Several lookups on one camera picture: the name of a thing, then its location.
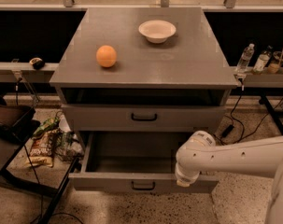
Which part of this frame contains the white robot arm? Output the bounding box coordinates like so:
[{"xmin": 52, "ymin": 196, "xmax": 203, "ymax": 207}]
[{"xmin": 175, "ymin": 131, "xmax": 283, "ymax": 224}]

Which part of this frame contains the white bowl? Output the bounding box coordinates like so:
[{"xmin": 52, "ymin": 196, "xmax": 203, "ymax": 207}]
[{"xmin": 138, "ymin": 20, "xmax": 177, "ymax": 44}]

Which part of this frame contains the clear water bottle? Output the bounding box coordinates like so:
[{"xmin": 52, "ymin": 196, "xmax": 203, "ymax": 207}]
[{"xmin": 235, "ymin": 43, "xmax": 255, "ymax": 73}]

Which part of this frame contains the small glass bottle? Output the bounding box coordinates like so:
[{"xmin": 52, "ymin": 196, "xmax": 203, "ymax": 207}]
[{"xmin": 252, "ymin": 46, "xmax": 273, "ymax": 74}]

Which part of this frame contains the grey drawer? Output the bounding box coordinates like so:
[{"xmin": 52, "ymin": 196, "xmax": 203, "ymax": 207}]
[
  {"xmin": 62, "ymin": 105, "xmax": 225, "ymax": 133},
  {"xmin": 69, "ymin": 132, "xmax": 218, "ymax": 193}
]

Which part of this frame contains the green snack bag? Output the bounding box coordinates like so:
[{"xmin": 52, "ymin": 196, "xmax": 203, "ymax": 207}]
[{"xmin": 33, "ymin": 118, "xmax": 59, "ymax": 137}]

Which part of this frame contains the black power adapter cable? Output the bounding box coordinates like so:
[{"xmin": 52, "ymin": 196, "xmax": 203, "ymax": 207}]
[{"xmin": 212, "ymin": 77, "xmax": 273, "ymax": 148}]

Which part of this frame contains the black tape measure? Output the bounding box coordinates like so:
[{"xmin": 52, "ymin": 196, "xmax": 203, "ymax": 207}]
[{"xmin": 29, "ymin": 57, "xmax": 45, "ymax": 70}]

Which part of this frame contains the black cart stand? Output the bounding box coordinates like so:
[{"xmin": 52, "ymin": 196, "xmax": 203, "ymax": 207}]
[{"xmin": 0, "ymin": 93, "xmax": 83, "ymax": 224}]

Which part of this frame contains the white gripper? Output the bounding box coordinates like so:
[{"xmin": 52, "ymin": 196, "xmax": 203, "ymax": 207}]
[{"xmin": 175, "ymin": 163, "xmax": 200, "ymax": 188}]

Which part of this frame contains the grey side rail shelf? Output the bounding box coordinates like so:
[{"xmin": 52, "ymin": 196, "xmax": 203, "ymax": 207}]
[{"xmin": 0, "ymin": 63, "xmax": 59, "ymax": 83}]

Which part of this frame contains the grey drawer cabinet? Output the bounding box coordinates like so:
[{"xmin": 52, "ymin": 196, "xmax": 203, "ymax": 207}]
[{"xmin": 50, "ymin": 7, "xmax": 236, "ymax": 144}]

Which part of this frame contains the grey top drawer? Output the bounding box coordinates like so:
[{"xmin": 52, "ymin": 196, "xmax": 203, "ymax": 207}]
[{"xmin": 62, "ymin": 105, "xmax": 225, "ymax": 133}]

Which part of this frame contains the plastic cup with straw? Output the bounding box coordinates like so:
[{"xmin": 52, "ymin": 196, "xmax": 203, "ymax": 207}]
[{"xmin": 267, "ymin": 47, "xmax": 283, "ymax": 74}]

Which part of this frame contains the orange ball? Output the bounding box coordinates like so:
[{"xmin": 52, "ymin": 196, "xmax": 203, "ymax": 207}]
[{"xmin": 96, "ymin": 45, "xmax": 117, "ymax": 68}]

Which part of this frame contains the brown chip bag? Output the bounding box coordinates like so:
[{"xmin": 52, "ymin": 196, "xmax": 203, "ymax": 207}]
[{"xmin": 25, "ymin": 130, "xmax": 58, "ymax": 167}]

